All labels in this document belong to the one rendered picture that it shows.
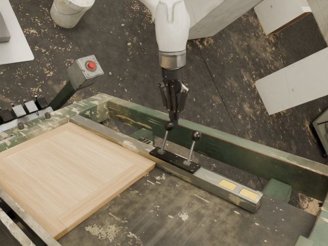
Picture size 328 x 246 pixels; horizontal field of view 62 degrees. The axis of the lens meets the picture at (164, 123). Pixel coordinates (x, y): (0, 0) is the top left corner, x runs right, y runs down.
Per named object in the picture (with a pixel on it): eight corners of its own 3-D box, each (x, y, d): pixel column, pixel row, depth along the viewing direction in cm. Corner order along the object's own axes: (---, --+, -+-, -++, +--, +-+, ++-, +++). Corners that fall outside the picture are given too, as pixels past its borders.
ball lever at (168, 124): (159, 153, 104) (169, 120, 103) (167, 157, 102) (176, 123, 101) (153, 153, 101) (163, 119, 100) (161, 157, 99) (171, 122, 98)
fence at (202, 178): (79, 121, 138) (77, 114, 137) (261, 204, 83) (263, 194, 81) (71, 125, 135) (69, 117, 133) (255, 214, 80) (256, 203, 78)
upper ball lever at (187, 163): (185, 165, 97) (195, 129, 96) (194, 169, 95) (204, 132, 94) (179, 165, 94) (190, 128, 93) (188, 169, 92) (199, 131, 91)
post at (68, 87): (45, 113, 217) (80, 73, 162) (49, 120, 217) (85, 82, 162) (38, 116, 213) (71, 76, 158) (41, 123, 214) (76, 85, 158)
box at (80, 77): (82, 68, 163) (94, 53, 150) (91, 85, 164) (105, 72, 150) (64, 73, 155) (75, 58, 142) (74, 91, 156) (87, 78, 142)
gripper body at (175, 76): (189, 65, 93) (189, 91, 97) (169, 61, 98) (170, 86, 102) (175, 71, 88) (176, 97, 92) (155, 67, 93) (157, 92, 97)
